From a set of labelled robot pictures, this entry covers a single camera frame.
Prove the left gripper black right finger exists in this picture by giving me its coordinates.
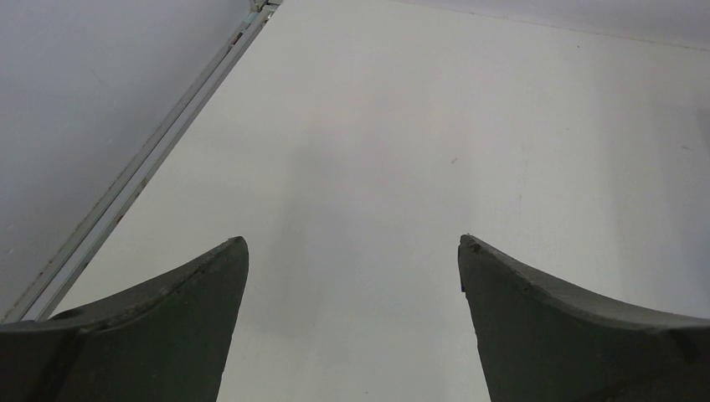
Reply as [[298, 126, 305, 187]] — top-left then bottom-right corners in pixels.
[[458, 234, 709, 401]]

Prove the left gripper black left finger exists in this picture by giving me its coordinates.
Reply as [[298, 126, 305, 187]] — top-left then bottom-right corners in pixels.
[[1, 237, 249, 401]]

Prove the aluminium frame rail left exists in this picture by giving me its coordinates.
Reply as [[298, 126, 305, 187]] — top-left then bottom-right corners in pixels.
[[1, 1, 278, 322]]

